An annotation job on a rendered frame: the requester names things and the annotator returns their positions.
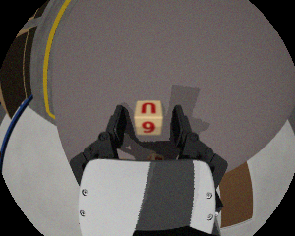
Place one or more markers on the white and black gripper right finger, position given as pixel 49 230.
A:
pixel 191 147

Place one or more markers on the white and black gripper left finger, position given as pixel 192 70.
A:
pixel 106 145

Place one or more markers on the wooden letter block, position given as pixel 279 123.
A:
pixel 155 156
pixel 148 117

